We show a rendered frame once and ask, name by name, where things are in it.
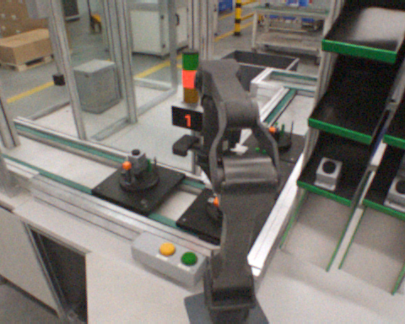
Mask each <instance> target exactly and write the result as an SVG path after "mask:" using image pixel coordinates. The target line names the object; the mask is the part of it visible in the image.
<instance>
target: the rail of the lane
mask: <svg viewBox="0 0 405 324"><path fill-rule="evenodd" d="M33 177H34V178H32V177H31V178H29V179H28V180H27V181H28V183H29V186H30V190H31V192H32V196H33V198H34V199H35V202H36V203H40V204H41V205H44V206H45V207H48V208H50V209H52V210H55V211H57V212H59V213H62V214H64V215H66V216H67V217H69V218H72V219H74V220H76V221H79V222H80V223H82V224H86V225H88V226H89V227H91V228H92V229H96V230H98V231H100V232H103V233H105V234H107V235H110V236H112V237H114V238H115V239H117V240H121V241H122V242H125V243H127V244H128V245H131V244H132V243H133V242H134V241H135V240H136V239H137V238H138V237H139V236H140V235H141V234H142V233H143V231H148V232H149V233H151V234H154V235H157V236H158V237H160V238H164V239H166V240H168V241H172V242H174V243H176V244H177V245H180V246H183V247H185V248H188V249H190V250H192V251H197V252H198V253H200V254H202V255H205V256H206V268H209V262H210V257H211V250H212V249H219V248H220V247H219V242H218V241H216V240H213V239H211V238H208V237H206V236H204V235H199V236H198V238H195V237H194V236H191V235H187V234H185V233H183V232H181V231H178V230H176V229H172V228H169V227H168V226H165V225H163V224H159V223H157V222H155V221H153V220H150V219H147V218H145V217H141V216H140V215H137V214H136V213H131V212H130V211H127V210H126V209H122V208H119V207H117V206H114V205H112V204H110V203H108V202H104V201H102V200H100V199H99V198H95V197H92V196H90V195H87V194H84V193H83V192H81V191H77V190H75V189H73V188H71V187H68V186H65V185H63V184H60V183H58V182H56V181H52V180H50V179H48V178H46V177H43V176H41V175H38V174H36V175H35V176H33ZM248 260H249V265H251V266H252V272H253V277H254V284H255V296H257V294H258V290H259V289H260V288H261V283H262V270H263V267H264V264H263V263H260V262H258V261H254V260H252V259H250V258H249V257H248Z"/></svg>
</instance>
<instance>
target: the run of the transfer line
mask: <svg viewBox="0 0 405 324"><path fill-rule="evenodd" d="M317 79H318V76H316V75H312V74H307V73H299V72H290V71H285V70H280V69H276V68H272V67H268V68H267V69H266V70H264V71H263V73H260V75H259V76H258V77H256V78H255V79H254V80H252V81H251V87H250V97H252V98H256V99H260V100H271V99H272V97H274V95H276V94H277V93H278V91H281V92H282V93H283V92H285V93H286V95H291V101H297V102H300V103H304V104H307V105H313V100H314V96H315V92H316V83H317Z"/></svg>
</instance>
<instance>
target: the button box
mask: <svg viewBox="0 0 405 324"><path fill-rule="evenodd" d="M166 242H169V243H171V244H173V245H174V247H175V251H174V252H173V254H172V255H168V256H166V255H163V254H161V252H160V249H159V248H160V247H161V245H163V244H164V243H166ZM130 247H131V250H132V259H133V260H136V261H138V262H140V263H142V264H144V265H146V266H148V267H151V268H152V269H155V270H158V271H160V272H161V273H165V274H166V275H168V276H170V277H172V278H175V279H177V280H180V281H181V282H183V283H184V284H188V285H190V286H192V287H196V285H197V282H198V281H199V280H200V279H201V276H202V275H203V274H204V272H205V271H206V256H205V255H202V254H200V253H198V252H197V251H193V252H194V253H195V254H196V255H197V261H196V262H195V263H194V264H191V265H186V264H184V263H183V261H182V259H181V258H182V255H183V253H185V252H187V251H192V250H190V249H188V248H185V247H183V246H180V245H177V244H176V243H174V242H172V241H168V240H166V239H164V238H160V237H158V236H157V235H154V234H151V233H149V232H148V231H143V233H142V234H141V235H140V236H139V237H138V238H137V239H136V240H135V241H134V242H133V243H132V244H131V245H130Z"/></svg>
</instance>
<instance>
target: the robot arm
mask: <svg viewBox="0 0 405 324"><path fill-rule="evenodd" d="M240 80H241V70H240V66H239V65H238V63H237V62H236V60H235V59H230V60H212V59H207V60H201V66H197V71H196V72H195V73H194V88H197V91H198V94H199V97H200V100H201V106H202V108H203V129H202V130H201V132H200V136H202V137H203V145H202V144H200V142H199V138H198V137H195V136H192V135H187V134H185V135H183V136H182V137H181V138H179V139H178V140H177V141H176V142H175V143H173V145H172V154H175V155H178V156H180V157H186V156H187V155H188V152H187V151H188V150H189V151H192V152H194V153H197V161H196V165H198V166H199V167H201V170H202V171H203V172H204V175H206V177H207V178H208V180H209V182H210V183H211V184H212V191H213V193H215V192H217V197H218V201H219V210H221V211H222V212H223V213H224V216H223V223H222V229H221V231H222V236H221V243H220V248H219V249H212V250H211V257H210V262H209V268H206V272H204V273H205V274H204V277H203V289H204V304H205V305H206V306H207V307H208V312H209V314H210V316H211V320H212V322H213V324H249V323H248V321H247V318H248V316H249V311H250V309H255V308H256V306H257V304H256V298H255V284H254V277H253V272H252V266H251V265H249V260H248V257H247V254H248V251H249V248H250V243H251V236H252V232H253V228H254V223H255V219H256V216H257V215H258V214H259V213H261V212H263V211H264V210H265V209H267V208H268V207H270V206H271V204H272V202H273V199H274V198H275V194H276V192H277V189H279V188H280V185H281V171H280V166H279V161H278V146H277V144H276V142H275V140H274V139H273V138H272V136H271V135H270V133H269V132H268V130H267V129H266V128H265V126H264V125H262V123H261V117H260V111H259V107H258V104H257V101H253V100H250V97H249V96H248V95H247V93H246V91H245V90H244V89H243V86H241V84H240ZM249 129H251V132H252V134H253V135H254V137H255V138H256V139H257V141H258V142H259V143H260V144H261V146H262V147H263V148H264V149H265V151H266V153H265V154H262V153H256V152H253V151H250V150H246V151H245V152H244V153H243V154H242V155H238V154H236V152H235V151H233V150H231V149H236V144H237V143H240V136H241V132H242V130H249Z"/></svg>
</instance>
